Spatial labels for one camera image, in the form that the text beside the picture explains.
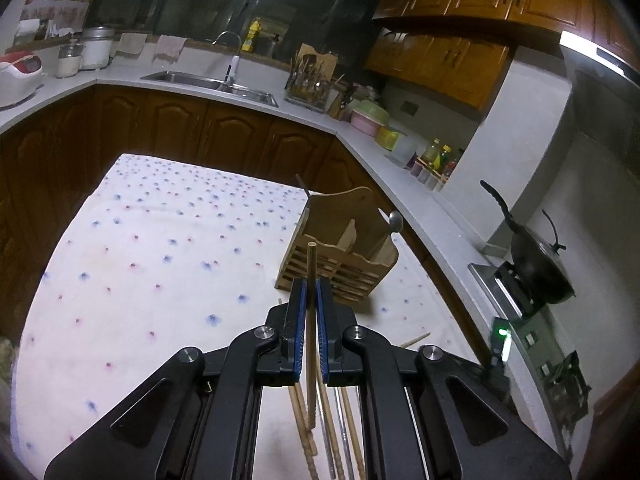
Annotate row of spice jars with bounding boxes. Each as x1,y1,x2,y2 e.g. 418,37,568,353
410,159,447,192

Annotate chrome faucet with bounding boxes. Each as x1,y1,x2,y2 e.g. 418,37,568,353
212,30,245,92

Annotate yellow container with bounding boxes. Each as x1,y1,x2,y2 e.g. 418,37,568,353
377,126,404,151

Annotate pink dish towel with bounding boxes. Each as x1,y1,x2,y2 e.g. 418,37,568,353
152,35,189,65

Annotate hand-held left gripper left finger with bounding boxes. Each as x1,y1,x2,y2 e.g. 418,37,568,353
44,278,307,480

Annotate beige dish towel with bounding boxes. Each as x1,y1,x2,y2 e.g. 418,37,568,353
116,32,150,57

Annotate gas stove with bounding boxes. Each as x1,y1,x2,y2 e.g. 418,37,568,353
468,261,593,443

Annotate wooden utensil holder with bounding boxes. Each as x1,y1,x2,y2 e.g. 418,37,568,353
274,186,401,306

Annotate dark window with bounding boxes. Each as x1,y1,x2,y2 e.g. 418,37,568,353
95,0,392,58

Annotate metal spoon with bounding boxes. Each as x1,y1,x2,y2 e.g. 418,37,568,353
372,210,405,267

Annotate white translucent container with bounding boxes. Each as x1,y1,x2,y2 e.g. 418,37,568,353
387,135,422,168

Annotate steel kitchen sink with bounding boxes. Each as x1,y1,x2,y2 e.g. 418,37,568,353
140,70,280,108

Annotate knife block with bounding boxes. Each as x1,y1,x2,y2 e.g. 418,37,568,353
327,82,360,122

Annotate green cap bottle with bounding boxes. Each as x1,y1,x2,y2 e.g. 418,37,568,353
424,138,443,172

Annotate metal chopstick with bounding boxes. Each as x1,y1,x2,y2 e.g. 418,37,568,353
322,386,339,480
338,386,351,480

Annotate wooden cutting board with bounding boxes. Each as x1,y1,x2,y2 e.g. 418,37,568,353
295,42,339,82

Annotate white lidded pot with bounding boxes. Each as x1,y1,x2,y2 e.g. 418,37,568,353
80,26,116,71

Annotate range hood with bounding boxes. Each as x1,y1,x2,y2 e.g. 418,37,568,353
559,30,640,176

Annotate pink and green container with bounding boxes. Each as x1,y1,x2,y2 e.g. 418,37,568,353
349,99,391,137

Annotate dotted white tablecloth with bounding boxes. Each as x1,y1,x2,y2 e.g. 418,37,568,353
10,154,481,480

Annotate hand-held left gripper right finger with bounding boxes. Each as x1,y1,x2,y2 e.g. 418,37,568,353
316,278,573,480

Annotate wire dish rack with utensils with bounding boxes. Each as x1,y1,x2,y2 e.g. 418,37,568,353
284,55,333,112

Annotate black wok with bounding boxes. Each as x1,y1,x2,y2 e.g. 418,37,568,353
480,179,577,307

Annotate dark wooden lower cabinets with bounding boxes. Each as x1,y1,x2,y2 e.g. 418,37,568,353
0,84,483,366

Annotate lidded glass jar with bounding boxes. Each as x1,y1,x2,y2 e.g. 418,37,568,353
56,39,84,79

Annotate white and red rice cooker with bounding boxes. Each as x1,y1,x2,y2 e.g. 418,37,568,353
0,51,47,109

